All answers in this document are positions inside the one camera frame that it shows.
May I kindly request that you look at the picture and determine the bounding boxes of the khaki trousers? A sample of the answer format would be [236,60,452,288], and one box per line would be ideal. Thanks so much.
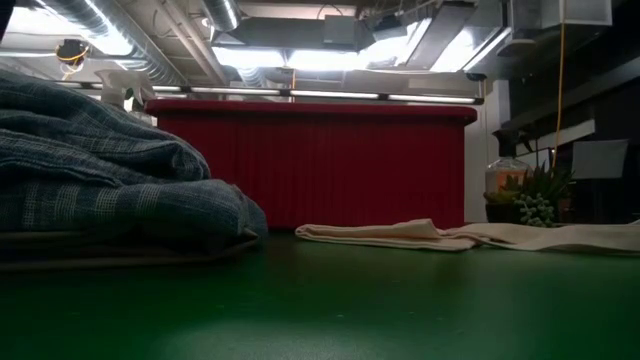
[0,227,261,272]

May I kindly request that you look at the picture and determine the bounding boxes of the blue striped shirt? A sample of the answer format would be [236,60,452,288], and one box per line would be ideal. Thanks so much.
[0,69,270,241]

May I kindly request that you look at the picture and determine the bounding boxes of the red plastic laundry bin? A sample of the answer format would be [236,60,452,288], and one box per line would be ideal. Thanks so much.
[144,98,478,230]

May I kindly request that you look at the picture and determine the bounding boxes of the bright ceiling light panel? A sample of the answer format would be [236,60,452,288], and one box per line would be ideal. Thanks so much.
[212,29,426,72]

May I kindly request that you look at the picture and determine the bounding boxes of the cream canvas tote bag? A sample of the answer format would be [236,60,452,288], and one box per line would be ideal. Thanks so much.
[294,218,640,256]

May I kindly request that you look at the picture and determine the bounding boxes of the small potted succulent plant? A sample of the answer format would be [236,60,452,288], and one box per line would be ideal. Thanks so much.
[483,149,576,227]

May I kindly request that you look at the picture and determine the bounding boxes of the clear plastic spray bottle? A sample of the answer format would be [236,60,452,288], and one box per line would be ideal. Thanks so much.
[94,69,159,126]

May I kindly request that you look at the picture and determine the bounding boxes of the grey rectangular ceiling duct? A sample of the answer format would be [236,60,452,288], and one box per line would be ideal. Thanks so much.
[214,14,376,52]

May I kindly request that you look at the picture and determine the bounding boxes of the round silver duct pipe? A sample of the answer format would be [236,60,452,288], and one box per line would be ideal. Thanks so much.
[202,0,242,33]

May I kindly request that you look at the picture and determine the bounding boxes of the silver ventilation duct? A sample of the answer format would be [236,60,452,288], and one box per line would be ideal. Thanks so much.
[39,0,191,86]

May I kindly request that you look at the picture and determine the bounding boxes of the ceiling cable reel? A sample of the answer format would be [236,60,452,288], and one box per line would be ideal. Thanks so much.
[54,38,91,69]

